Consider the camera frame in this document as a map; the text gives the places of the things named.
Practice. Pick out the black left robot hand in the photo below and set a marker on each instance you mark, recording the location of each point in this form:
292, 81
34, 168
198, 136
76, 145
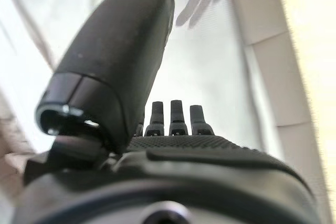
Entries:
113, 58

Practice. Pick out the bed with beige cover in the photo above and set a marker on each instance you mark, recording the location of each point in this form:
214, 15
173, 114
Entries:
210, 64

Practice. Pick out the beige upholstered bed frame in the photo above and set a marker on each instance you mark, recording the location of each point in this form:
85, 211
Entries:
270, 19

